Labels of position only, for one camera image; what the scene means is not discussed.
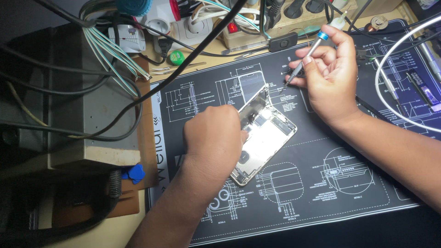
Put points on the blue plastic opening picks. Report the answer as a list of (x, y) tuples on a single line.
[(135, 173)]

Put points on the grey metal equipment box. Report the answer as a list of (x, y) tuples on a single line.
[(69, 113)]

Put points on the beige power strip red switch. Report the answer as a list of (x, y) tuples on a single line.
[(299, 26)]

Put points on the silver green-ringed precision screwdriver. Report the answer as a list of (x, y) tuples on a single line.
[(387, 81)]

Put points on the blue round cap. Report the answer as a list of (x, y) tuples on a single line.
[(134, 6)]

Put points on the black tool case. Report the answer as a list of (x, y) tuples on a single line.
[(422, 91)]

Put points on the white plug-in adapter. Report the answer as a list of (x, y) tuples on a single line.
[(129, 38)]

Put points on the person's right hand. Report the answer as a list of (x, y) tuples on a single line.
[(334, 82)]

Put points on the opened silver smartphone body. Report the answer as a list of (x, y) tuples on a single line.
[(267, 141)]

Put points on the smartphone display panel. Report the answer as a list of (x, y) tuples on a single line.
[(255, 106)]

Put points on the white power strip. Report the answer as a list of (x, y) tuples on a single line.
[(179, 24)]

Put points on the black power plugs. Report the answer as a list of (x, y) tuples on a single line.
[(296, 8)]

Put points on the black plastic spudger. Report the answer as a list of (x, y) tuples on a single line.
[(370, 107)]

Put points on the silver blue-ringed precision screwdriver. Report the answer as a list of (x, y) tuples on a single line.
[(318, 41)]

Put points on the person's left hand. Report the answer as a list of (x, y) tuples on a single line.
[(210, 137)]

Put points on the brown board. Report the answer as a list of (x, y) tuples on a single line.
[(146, 137)]

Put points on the silver metal scalpel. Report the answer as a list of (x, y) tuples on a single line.
[(241, 50)]

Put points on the black blueprint repair mat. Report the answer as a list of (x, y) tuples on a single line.
[(327, 179)]

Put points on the silver metal tweezers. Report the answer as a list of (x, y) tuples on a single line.
[(179, 68)]

